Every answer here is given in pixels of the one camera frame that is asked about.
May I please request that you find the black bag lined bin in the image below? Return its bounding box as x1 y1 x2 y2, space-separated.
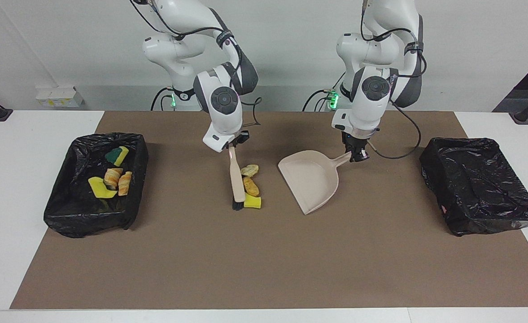
43 132 149 239
419 137 528 237

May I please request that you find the beige brush with black bristles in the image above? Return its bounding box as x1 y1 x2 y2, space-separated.
229 146 246 211

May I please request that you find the brown bread roll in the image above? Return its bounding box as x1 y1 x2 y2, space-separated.
242 176 261 197

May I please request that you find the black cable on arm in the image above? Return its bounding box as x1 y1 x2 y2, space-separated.
360 0 422 160
129 0 262 127

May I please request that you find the large yellow sponge piece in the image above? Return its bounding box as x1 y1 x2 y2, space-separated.
88 176 118 199

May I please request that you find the beige plastic dustpan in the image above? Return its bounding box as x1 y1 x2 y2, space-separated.
277 150 353 215

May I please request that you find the striped croissant piece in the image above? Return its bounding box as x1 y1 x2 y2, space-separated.
104 168 124 189

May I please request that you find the white wall socket box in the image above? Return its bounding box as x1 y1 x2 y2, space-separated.
35 86 84 108

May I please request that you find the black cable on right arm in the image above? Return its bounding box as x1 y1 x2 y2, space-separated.
129 0 262 127

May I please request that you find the green and yellow sponge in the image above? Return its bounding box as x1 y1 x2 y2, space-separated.
105 146 130 167

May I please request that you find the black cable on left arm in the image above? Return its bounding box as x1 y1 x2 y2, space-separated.
360 0 422 160

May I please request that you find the black base power cable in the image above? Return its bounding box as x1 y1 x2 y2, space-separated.
151 87 175 111
302 89 336 111

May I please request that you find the brown table mat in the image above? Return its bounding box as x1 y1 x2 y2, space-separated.
10 111 528 310

